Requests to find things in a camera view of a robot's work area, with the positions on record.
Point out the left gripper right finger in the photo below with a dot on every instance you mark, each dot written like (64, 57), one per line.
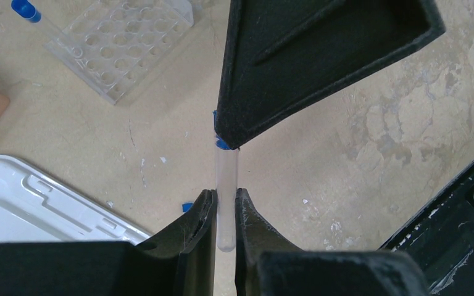
(269, 264)

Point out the clear test tube rack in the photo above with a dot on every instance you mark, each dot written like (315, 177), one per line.
(113, 45)

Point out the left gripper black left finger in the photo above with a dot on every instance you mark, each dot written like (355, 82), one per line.
(178, 260)

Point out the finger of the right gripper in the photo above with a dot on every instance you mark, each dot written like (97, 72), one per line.
(283, 56)

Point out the small blue-capped test tube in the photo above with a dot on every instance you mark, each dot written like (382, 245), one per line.
(31, 14)

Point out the white storage box lid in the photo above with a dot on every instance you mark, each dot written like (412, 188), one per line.
(34, 207)

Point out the large blue-capped test tube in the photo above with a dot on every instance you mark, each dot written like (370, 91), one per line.
(226, 184)

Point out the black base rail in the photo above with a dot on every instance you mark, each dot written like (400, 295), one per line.
(440, 238)

